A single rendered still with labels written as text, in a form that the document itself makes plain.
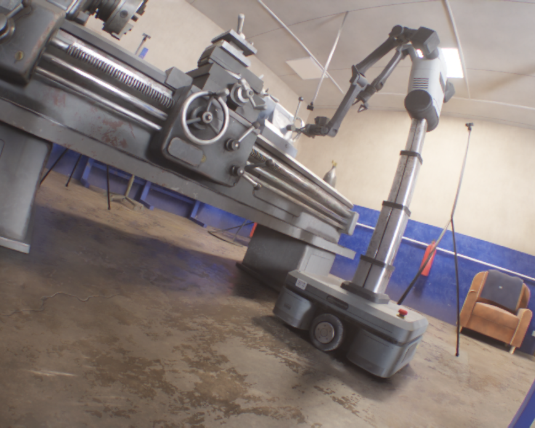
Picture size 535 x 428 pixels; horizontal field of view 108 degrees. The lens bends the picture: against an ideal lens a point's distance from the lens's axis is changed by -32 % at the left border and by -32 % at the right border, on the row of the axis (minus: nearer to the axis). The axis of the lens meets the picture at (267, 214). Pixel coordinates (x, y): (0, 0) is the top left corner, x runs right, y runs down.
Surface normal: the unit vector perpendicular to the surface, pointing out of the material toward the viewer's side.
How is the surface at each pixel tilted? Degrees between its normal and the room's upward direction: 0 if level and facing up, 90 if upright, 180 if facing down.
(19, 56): 90
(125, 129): 90
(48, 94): 90
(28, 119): 90
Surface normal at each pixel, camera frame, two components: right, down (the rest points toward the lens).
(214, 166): 0.68, 0.24
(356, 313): -0.65, -0.29
